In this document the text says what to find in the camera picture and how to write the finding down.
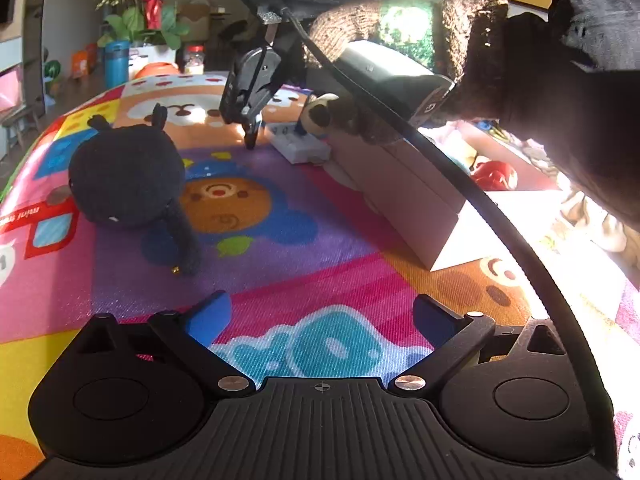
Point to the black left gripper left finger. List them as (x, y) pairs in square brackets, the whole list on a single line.
[(188, 335)]

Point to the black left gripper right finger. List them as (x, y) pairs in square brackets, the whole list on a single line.
[(456, 340)]

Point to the white power strip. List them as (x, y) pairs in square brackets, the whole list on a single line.
[(295, 145)]

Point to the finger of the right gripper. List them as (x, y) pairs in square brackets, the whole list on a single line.
[(230, 106), (251, 123)]

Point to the white cardboard box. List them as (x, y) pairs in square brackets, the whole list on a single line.
[(441, 227)]

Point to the purple orchid flower pot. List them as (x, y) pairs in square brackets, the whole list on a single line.
[(142, 22)]

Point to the black plush toy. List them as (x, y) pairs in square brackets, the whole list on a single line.
[(129, 177)]

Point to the clear jar with red lid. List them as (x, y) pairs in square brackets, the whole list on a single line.
[(194, 59)]

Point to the colourful cartoon play mat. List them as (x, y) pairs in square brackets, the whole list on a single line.
[(322, 290)]

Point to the blue cup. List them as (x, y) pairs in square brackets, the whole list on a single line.
[(116, 59)]

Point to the orange bowl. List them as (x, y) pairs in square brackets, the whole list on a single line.
[(157, 69)]

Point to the red-dressed doll figure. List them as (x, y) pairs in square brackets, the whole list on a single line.
[(494, 175)]

